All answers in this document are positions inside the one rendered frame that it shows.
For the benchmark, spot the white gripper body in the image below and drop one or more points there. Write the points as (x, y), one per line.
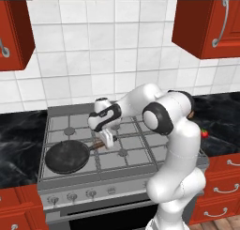
(108, 138)

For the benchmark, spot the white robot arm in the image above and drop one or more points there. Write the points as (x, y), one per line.
(182, 140)

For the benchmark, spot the grey gas stove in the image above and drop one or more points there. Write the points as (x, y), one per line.
(125, 177)

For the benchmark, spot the black frying pan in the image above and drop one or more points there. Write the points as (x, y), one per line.
(66, 157)

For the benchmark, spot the grey stove knob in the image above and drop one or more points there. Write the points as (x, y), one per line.
(53, 200)
(91, 193)
(111, 190)
(72, 196)

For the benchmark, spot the brown onion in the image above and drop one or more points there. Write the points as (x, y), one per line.
(191, 114)

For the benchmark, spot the red tomato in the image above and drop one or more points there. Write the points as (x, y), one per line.
(204, 133)

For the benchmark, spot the black oven door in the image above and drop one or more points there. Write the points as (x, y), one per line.
(118, 219)

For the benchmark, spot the red base cupboard door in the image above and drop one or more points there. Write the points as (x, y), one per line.
(28, 219)

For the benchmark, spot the red drawer front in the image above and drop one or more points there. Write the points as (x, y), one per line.
(223, 168)
(215, 217)
(222, 194)

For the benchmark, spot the red wall cupboard door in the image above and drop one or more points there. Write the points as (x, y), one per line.
(11, 36)
(215, 24)

